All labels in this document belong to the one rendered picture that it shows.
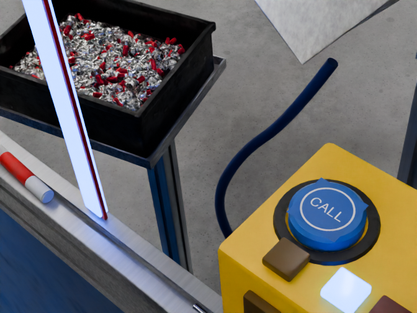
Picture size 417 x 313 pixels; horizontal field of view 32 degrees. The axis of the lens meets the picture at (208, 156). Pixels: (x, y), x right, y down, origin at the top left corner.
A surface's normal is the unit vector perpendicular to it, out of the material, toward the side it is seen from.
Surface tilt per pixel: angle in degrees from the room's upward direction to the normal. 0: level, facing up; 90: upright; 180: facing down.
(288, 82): 0
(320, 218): 0
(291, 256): 0
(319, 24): 56
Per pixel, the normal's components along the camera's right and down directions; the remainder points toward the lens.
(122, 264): -0.06, -0.67
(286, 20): -0.13, 0.23
